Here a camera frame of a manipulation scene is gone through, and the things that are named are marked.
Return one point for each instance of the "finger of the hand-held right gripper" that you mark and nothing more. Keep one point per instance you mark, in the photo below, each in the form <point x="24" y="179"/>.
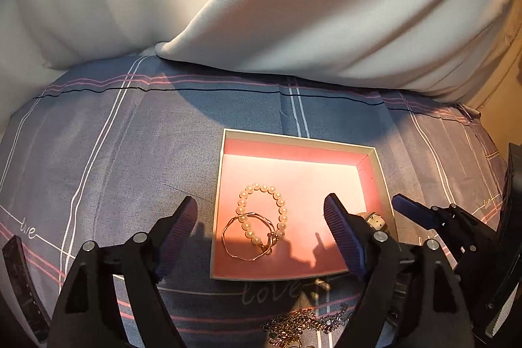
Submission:
<point x="412" y="210"/>

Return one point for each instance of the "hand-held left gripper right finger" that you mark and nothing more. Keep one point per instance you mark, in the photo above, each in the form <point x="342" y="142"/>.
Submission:
<point x="346" y="236"/>

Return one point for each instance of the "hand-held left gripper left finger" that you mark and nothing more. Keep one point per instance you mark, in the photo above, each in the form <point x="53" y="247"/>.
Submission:
<point x="178" y="240"/>

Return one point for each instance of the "silver wristwatch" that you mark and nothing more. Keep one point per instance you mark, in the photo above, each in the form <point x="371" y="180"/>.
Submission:
<point x="374" y="220"/>

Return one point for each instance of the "pink-lined jewelry box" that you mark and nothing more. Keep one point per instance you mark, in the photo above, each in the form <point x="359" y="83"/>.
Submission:
<point x="297" y="185"/>

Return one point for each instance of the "grey plaid bed sheet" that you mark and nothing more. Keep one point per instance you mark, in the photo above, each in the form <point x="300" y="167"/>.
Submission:
<point x="122" y="152"/>

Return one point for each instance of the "white pillow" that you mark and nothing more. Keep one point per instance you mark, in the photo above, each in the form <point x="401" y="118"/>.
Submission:
<point x="326" y="5"/>

